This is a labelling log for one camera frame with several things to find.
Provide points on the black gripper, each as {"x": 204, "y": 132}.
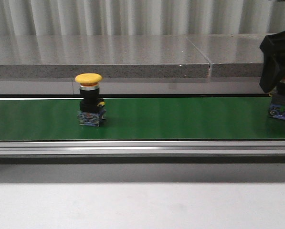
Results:
{"x": 273, "y": 48}

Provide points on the red mushroom push button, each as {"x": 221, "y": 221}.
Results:
{"x": 277, "y": 105}

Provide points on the yellow mushroom push button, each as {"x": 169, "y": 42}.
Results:
{"x": 92, "y": 107}

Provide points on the green conveyor belt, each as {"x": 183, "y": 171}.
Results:
{"x": 142, "y": 118}

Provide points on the grey granite countertop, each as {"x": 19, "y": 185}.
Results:
{"x": 142, "y": 64}

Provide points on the grey pleated curtain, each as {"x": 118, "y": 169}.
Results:
{"x": 140, "y": 17}

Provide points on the aluminium conveyor frame rail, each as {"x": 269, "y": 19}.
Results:
{"x": 142, "y": 152}

